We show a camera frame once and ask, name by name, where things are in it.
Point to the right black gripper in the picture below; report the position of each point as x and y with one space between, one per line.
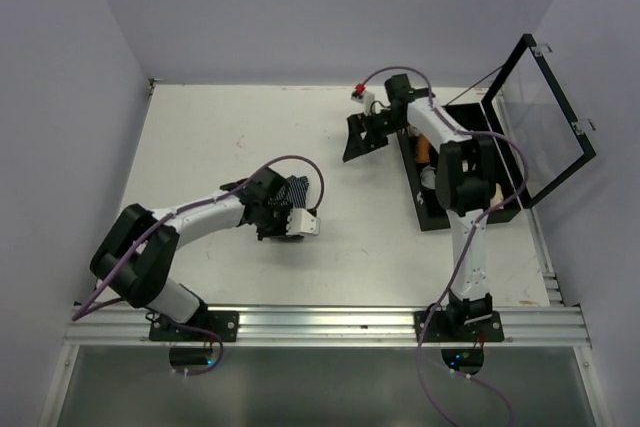
355 145

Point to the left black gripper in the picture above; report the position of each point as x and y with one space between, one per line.
281 233

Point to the striped blue cloth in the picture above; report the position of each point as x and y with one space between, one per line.
293 192

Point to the grey underwear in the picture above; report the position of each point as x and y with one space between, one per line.
428 177

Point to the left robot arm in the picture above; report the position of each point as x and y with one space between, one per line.
137 253

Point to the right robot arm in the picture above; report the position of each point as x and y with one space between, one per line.
465 180

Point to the brown rolled sock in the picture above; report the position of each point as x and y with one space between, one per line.
422 150

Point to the black storage box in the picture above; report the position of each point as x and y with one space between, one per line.
431 216

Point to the cream rolled sock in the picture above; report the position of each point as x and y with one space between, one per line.
498 198

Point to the glass box lid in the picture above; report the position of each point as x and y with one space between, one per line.
526 103

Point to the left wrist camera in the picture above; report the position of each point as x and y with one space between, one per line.
301 222

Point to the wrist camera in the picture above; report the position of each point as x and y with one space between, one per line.
365 98
301 222

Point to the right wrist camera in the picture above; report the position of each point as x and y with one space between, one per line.
365 98

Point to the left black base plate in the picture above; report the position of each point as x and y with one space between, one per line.
204 325

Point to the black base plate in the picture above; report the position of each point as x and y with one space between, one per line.
204 325
443 328

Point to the aluminium rail frame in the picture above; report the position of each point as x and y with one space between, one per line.
324 327

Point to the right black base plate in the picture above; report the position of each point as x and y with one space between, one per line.
443 328

